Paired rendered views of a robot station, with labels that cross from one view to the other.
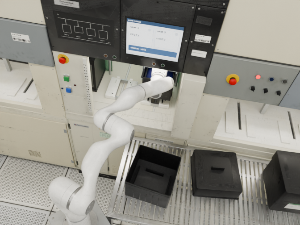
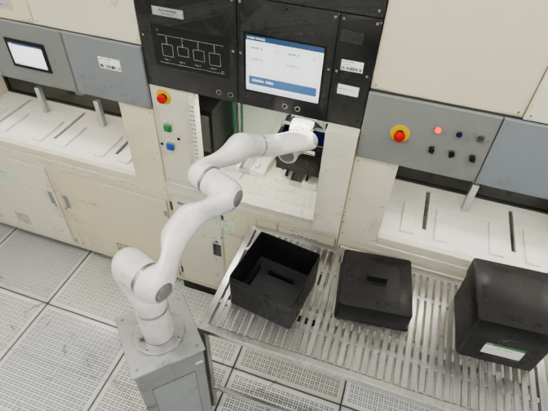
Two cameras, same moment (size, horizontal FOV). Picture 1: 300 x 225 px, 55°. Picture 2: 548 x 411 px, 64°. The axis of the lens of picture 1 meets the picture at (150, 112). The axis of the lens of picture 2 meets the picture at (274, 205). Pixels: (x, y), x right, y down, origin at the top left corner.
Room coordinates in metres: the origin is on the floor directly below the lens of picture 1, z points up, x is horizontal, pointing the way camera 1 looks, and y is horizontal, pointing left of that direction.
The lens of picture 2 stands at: (-0.20, -0.28, 2.32)
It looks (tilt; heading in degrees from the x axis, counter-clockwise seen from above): 44 degrees down; 12
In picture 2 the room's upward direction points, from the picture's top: 3 degrees clockwise
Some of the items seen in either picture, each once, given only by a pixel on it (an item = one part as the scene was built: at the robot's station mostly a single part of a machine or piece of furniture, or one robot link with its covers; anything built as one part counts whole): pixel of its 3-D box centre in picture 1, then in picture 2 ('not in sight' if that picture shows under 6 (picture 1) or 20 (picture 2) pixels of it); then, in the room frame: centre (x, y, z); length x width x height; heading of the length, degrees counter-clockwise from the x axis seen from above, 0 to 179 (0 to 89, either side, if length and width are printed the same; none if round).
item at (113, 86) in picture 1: (121, 89); (251, 158); (1.55, 0.24, 0.89); 0.22 x 0.21 x 0.04; 176
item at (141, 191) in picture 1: (152, 175); (275, 278); (0.87, -0.07, 0.85); 0.28 x 0.28 x 0.17; 78
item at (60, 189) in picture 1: (68, 197); (139, 280); (0.57, 0.34, 1.07); 0.19 x 0.12 x 0.24; 65
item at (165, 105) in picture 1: (156, 94); (301, 170); (1.53, -0.03, 0.89); 0.22 x 0.21 x 0.04; 176
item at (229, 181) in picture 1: (215, 172); (374, 285); (0.96, -0.47, 0.83); 0.29 x 0.29 x 0.13; 3
